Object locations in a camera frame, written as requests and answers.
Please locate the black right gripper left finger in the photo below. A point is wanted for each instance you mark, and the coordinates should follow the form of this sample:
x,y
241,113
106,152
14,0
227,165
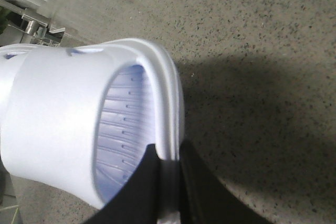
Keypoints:
x,y
138,199

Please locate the light blue slipper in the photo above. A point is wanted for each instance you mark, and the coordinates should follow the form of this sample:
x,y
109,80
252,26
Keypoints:
x,y
81,118

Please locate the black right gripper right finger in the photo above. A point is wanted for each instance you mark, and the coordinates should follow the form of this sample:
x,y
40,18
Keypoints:
x,y
203,199

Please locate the metal frame bracket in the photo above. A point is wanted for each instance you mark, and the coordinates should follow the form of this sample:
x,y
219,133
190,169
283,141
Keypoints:
x,y
38,32

